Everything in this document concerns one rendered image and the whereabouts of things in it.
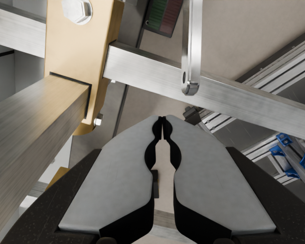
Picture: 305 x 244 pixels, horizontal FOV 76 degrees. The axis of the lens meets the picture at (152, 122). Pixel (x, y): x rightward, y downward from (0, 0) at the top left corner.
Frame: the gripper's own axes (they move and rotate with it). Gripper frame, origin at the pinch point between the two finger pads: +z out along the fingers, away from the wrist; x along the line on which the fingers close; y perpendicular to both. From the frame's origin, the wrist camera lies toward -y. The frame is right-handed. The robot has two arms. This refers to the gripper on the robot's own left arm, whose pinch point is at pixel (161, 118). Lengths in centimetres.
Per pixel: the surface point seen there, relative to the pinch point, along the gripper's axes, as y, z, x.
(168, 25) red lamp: -4.4, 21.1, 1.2
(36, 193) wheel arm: 17.4, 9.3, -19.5
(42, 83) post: -1.5, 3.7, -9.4
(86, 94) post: 0.1, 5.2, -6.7
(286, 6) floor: -7, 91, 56
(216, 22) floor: -2, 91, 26
